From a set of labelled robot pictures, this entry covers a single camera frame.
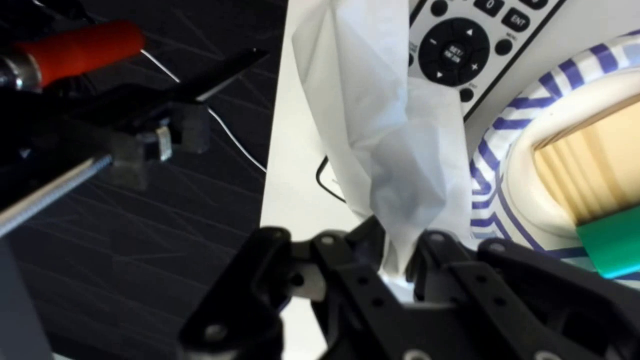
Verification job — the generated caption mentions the white napkin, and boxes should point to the white napkin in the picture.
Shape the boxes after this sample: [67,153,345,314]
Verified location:
[290,0,472,270]

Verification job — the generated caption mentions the thin white cable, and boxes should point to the thin white cable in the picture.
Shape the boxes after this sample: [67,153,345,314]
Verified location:
[138,48,271,174]

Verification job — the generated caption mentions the blue striped paper plate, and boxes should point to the blue striped paper plate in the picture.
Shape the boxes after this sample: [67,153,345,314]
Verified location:
[466,27,640,283]

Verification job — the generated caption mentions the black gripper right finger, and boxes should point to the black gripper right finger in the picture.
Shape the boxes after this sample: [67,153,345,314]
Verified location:
[402,227,640,360]

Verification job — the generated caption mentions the green wooden block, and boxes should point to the green wooden block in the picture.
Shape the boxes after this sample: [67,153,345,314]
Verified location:
[575,204,640,282]

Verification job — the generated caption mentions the tan wooden block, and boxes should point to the tan wooden block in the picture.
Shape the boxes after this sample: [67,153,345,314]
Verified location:
[533,97,640,225]

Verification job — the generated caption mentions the orange handled bar clamp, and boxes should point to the orange handled bar clamp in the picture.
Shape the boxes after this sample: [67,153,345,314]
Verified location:
[0,18,268,240]

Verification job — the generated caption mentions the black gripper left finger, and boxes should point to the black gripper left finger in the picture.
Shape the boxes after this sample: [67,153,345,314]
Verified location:
[178,212,417,360]

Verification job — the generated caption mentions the grey remote control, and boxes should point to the grey remote control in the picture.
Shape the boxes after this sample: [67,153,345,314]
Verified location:
[405,0,571,124]

